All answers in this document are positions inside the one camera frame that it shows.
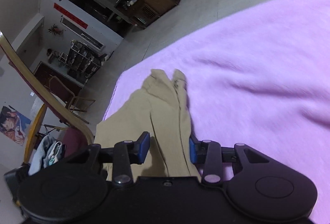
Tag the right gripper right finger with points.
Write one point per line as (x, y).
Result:
(197, 150)

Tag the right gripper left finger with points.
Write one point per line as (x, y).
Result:
(138, 150)

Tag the khaki cargo pants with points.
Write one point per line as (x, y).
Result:
(160, 108)

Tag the pile of light clothes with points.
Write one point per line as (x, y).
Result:
(49, 152)

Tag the maroon wooden armchair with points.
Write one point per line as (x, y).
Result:
(17, 82)

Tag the purple fleece blanket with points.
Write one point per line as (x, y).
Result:
(259, 77)

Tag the anime poster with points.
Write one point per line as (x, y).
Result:
(14, 125)

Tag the brown wooden cabinet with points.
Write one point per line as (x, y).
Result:
(142, 13)

